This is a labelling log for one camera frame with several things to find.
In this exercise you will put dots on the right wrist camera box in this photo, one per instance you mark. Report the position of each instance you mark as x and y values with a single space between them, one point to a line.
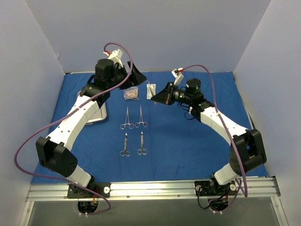
193 86

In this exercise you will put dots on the steel hemostat forceps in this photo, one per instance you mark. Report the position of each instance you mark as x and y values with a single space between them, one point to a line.
141 122
127 122

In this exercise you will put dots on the white paper packet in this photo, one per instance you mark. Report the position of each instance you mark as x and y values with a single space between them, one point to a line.
151 90

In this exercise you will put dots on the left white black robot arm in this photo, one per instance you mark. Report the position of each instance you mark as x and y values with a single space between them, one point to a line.
54 151

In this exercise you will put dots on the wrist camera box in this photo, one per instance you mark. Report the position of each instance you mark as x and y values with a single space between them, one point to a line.
104 69
193 86

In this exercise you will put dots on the steel surgical scissors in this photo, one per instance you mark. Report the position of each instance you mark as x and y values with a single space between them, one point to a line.
142 150
125 152

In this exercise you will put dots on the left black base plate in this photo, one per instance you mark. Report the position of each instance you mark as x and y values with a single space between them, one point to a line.
75 192

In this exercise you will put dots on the steel instrument tray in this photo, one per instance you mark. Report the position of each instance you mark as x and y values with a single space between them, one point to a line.
99 116

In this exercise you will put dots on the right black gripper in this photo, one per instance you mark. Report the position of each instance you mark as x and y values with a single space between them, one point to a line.
169 93

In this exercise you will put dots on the front aluminium rail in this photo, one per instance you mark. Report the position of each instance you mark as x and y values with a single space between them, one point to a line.
151 190

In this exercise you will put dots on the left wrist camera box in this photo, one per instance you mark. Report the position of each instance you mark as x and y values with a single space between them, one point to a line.
104 69

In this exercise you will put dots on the blue surgical drape cloth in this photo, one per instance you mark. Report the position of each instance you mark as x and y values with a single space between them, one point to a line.
177 148

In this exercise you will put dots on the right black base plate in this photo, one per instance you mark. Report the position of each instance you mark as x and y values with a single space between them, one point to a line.
212 188

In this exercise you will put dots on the purple printed packet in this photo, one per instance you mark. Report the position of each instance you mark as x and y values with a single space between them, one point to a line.
131 93

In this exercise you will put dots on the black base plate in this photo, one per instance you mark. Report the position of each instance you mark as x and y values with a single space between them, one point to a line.
212 188
75 192

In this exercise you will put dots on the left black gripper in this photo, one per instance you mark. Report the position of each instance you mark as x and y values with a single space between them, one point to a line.
128 74

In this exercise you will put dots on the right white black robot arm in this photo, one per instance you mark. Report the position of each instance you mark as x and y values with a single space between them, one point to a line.
247 150

